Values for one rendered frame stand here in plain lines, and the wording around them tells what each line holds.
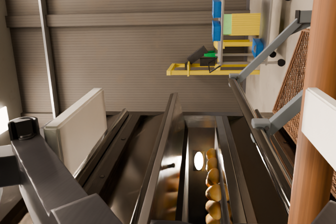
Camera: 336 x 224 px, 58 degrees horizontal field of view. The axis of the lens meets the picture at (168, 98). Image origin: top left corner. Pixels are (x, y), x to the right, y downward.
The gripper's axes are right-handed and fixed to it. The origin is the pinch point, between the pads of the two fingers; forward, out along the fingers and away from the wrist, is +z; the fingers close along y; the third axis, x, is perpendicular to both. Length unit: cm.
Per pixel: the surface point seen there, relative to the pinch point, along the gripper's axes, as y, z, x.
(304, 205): 8.7, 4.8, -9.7
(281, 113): 17.1, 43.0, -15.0
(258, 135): 11.9, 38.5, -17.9
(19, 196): -62, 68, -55
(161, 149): -12, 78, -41
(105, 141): -42, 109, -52
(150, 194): -12, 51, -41
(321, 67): 8.7, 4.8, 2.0
